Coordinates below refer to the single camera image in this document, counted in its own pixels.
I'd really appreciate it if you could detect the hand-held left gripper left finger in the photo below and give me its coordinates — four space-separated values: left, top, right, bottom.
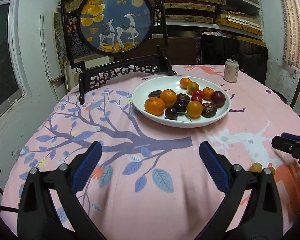
17 140 108 240

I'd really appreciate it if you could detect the white framed window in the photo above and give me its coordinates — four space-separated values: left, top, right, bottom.
0 0 32 129

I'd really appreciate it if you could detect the purple plum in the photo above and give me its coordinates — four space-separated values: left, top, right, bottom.
211 91 226 108

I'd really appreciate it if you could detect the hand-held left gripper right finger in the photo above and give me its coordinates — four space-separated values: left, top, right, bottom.
194 141 283 240

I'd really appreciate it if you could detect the dark brown passion fruit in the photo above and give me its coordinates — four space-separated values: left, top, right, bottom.
176 93 191 105
201 102 218 118

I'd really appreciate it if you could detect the yellow-green tomato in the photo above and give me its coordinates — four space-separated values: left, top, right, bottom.
187 82 200 94

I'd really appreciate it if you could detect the black flat panel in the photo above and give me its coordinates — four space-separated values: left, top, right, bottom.
200 34 269 85

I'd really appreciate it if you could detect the dark cherry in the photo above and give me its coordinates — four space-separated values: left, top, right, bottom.
164 107 192 122
173 101 187 112

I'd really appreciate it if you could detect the pale beverage can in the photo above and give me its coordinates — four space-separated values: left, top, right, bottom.
223 59 240 83

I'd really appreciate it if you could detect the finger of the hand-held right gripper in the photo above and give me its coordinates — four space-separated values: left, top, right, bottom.
271 136 300 167
281 133 300 143

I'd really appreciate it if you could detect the white storage shelf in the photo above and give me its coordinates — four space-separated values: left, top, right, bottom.
152 0 264 40

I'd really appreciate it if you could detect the white oval plate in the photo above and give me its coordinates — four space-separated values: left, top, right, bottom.
132 76 231 128

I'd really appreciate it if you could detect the white leaning board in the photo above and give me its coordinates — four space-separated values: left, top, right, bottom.
40 11 70 80

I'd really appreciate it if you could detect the checkered curtain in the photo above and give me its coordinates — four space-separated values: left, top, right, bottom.
275 0 300 73

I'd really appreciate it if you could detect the pink printed tablecloth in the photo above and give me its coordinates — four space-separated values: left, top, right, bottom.
0 64 300 240

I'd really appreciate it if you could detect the round smooth orange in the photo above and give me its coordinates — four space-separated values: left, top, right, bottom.
186 100 203 119

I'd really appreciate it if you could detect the orange mandarin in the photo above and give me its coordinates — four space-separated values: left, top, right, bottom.
202 87 215 101
144 97 166 116
160 89 177 107
180 77 192 89

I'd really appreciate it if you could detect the stack of woven boxes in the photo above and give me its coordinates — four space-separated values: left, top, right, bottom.
162 0 263 37

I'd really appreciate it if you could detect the round deer painted screen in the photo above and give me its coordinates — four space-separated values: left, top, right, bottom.
61 0 177 105

